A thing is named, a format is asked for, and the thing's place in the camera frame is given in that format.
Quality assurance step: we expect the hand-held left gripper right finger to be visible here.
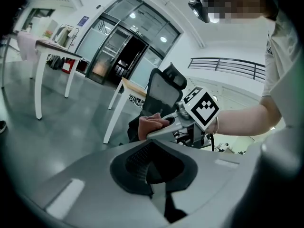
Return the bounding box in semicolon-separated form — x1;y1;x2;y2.
152;139;242;216

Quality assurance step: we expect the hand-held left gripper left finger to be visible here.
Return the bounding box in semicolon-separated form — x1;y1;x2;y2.
22;139;168;228

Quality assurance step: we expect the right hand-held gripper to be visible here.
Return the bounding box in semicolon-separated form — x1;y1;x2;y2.
145;86;220;149

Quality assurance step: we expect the reddish-brown fabric piece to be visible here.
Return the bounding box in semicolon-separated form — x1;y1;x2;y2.
138;112;165;140

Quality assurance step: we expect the black chair armrest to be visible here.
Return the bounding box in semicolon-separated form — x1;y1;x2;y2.
127;116;144;143

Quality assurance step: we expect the person's right forearm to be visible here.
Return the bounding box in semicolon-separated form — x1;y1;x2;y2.
209;96;283;137

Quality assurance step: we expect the black mesh office chair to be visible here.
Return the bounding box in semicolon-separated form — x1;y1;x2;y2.
127;62;188;143

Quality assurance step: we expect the wooden table with white legs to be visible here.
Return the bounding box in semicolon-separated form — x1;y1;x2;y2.
103;76;148;144

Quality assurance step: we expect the black balcony railing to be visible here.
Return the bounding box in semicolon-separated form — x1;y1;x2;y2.
187;57;266;83

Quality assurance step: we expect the red box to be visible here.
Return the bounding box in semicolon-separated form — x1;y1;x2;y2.
61;57;76;75

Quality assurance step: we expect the person's white shirt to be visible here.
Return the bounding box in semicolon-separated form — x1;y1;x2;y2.
260;7;304;133

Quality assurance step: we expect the white table with items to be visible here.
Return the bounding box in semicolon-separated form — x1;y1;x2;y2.
0;33;83;121

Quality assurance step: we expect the clothes rack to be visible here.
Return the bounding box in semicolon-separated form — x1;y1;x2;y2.
52;25;79;50

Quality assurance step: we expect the person's head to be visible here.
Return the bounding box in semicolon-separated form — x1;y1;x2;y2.
208;0;270;20

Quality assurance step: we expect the pink draped fabric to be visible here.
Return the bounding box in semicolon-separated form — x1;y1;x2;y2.
16;31;43;62

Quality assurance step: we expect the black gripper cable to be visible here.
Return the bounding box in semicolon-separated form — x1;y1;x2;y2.
209;132;216;152

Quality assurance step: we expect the black head-worn camera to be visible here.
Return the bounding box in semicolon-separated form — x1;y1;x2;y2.
188;0;211;24

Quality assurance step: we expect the blue wall sign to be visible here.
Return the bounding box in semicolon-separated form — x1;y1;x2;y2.
77;15;90;28

